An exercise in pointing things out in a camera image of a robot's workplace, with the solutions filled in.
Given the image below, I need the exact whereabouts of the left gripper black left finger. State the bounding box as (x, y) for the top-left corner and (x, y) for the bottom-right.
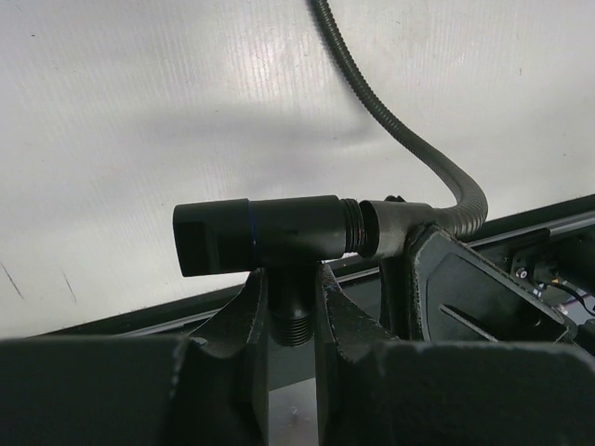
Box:
(176, 269), (269, 445)

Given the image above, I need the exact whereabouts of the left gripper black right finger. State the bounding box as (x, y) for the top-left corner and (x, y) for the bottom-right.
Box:
(314, 264), (418, 445)

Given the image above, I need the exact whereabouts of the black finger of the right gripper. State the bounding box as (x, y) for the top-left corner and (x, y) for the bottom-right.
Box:
(379, 225), (577, 343)

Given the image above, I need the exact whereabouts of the dark grey corrugated hose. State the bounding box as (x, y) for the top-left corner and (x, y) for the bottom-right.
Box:
(309, 0), (489, 264)

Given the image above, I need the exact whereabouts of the black threaded tee valve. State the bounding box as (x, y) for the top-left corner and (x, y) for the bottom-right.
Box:
(172, 195), (367, 347)

